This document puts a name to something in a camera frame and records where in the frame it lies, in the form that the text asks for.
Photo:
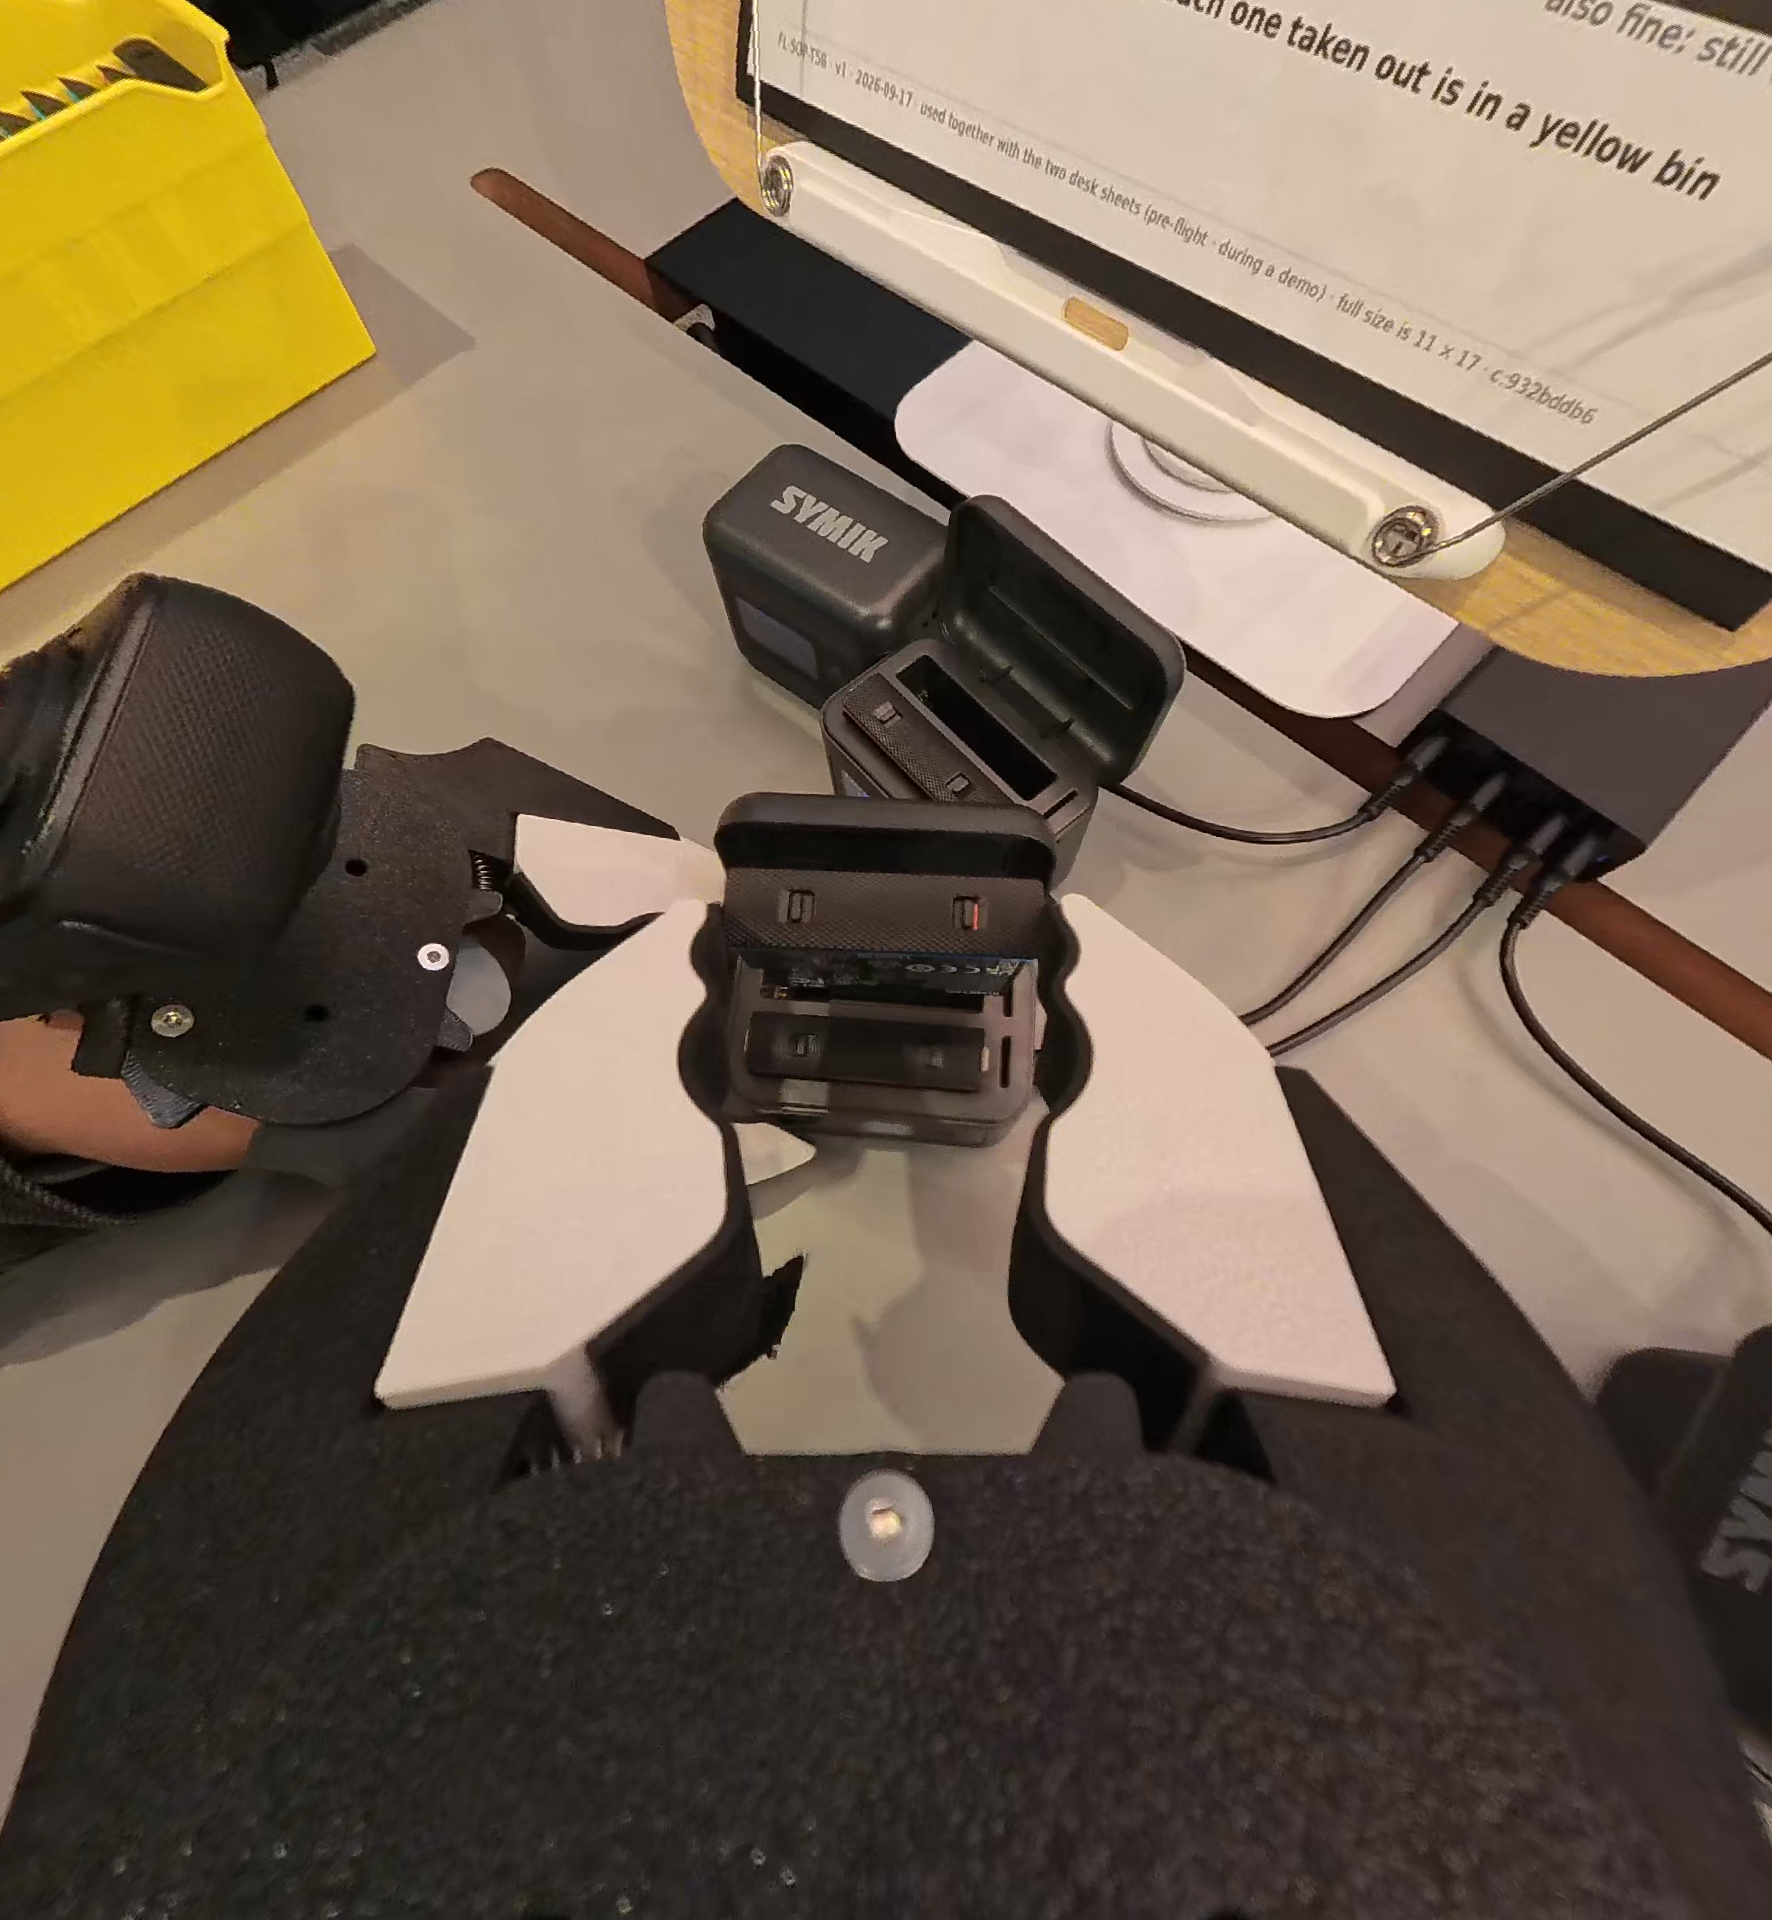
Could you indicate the black usb hub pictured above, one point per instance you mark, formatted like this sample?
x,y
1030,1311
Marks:
x,y
1576,734

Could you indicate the white stand base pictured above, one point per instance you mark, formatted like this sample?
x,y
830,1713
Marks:
x,y
1277,601

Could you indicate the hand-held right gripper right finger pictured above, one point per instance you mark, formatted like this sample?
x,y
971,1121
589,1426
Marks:
x,y
1216,1199

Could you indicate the yellow plastic bin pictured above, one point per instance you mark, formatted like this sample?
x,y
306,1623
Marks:
x,y
138,330

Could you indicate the row of black batteries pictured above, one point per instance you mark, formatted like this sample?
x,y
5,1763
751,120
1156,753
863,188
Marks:
x,y
61,107

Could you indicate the black battery charger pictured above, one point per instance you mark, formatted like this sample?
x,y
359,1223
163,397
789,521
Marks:
x,y
827,541
1083,630
887,841
1756,1500

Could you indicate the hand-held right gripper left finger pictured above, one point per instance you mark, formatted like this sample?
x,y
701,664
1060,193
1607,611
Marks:
x,y
572,1199

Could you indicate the wooden sign board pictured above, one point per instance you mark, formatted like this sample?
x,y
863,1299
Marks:
x,y
1607,585

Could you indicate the instruction board on stand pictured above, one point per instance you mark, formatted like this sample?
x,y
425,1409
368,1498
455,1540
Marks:
x,y
1277,179

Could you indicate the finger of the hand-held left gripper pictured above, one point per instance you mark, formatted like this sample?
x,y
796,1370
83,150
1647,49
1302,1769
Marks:
x,y
616,878

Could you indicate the person's left hand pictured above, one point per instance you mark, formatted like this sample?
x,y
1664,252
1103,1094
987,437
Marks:
x,y
107,1105

